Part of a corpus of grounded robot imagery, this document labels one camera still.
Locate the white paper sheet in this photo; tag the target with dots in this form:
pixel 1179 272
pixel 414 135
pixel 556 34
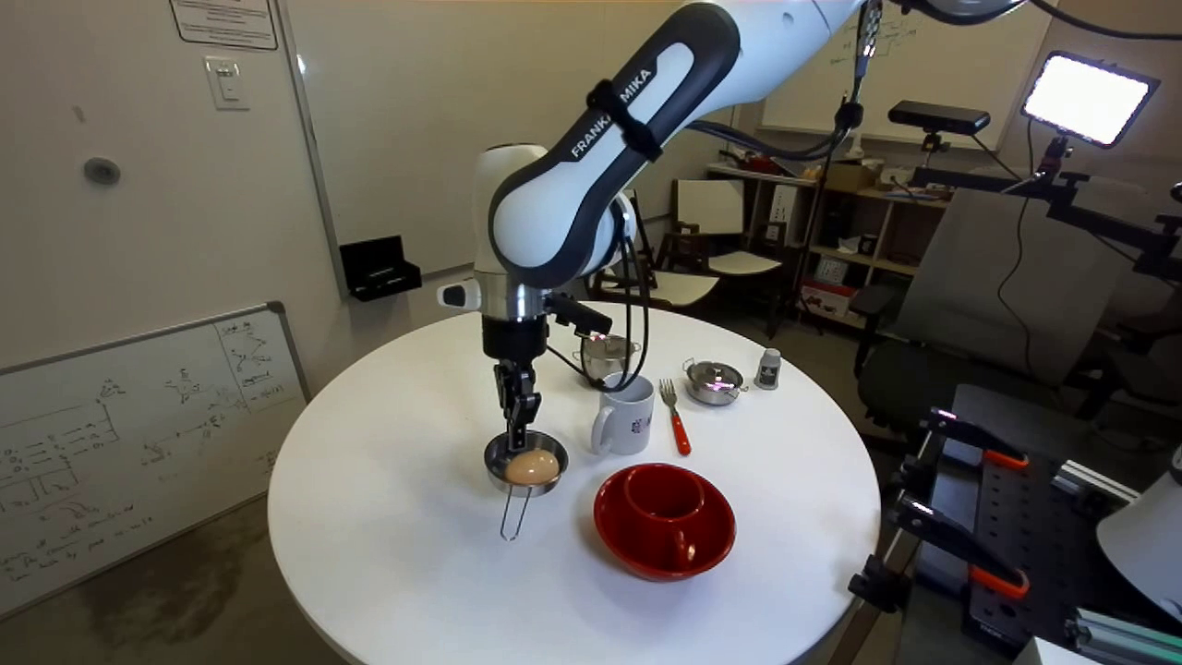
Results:
pixel 1054 651

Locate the white stool seat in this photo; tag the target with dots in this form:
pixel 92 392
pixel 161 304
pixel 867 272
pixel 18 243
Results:
pixel 683 288
pixel 743 262

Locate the black perforated board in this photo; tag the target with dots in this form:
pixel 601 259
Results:
pixel 1022 540

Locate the whiteboard with drawings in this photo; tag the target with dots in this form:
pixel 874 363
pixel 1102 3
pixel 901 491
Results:
pixel 123 456

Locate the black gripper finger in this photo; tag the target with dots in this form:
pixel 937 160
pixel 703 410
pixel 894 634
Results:
pixel 502 401
pixel 530 405

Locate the red cup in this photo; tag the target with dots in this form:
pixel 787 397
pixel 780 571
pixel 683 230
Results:
pixel 661 501

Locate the small grey bottle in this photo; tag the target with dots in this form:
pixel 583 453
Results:
pixel 771 368

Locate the paper notice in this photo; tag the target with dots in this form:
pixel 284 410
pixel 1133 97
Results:
pixel 223 23

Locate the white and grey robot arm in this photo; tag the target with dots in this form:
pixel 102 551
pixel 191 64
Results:
pixel 556 206

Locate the black camera bar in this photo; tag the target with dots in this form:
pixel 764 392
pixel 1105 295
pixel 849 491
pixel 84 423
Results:
pixel 938 119

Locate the bright light panel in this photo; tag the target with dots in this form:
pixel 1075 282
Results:
pixel 1087 97

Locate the white wall switch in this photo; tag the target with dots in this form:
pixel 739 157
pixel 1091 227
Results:
pixel 228 81

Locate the white mug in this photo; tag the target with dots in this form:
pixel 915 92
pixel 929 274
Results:
pixel 628 418

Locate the steel cup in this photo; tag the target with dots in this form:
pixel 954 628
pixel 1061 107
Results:
pixel 606 358

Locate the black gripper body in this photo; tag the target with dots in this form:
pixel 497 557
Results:
pixel 512 341

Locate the black case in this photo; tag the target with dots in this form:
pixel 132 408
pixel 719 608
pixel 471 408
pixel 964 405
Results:
pixel 379 267

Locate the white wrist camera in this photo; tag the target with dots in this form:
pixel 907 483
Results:
pixel 457 293

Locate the wooden shelf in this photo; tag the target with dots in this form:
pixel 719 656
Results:
pixel 860 243

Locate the aluminium profile bar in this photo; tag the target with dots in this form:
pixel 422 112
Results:
pixel 1102 482

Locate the grey side table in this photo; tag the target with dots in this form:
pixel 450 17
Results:
pixel 1048 418

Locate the beige egg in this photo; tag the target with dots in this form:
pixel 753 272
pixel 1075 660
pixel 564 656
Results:
pixel 530 467

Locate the red saucer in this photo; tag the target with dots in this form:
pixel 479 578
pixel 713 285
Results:
pixel 615 522

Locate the small silver bowl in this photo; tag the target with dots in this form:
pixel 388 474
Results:
pixel 713 385

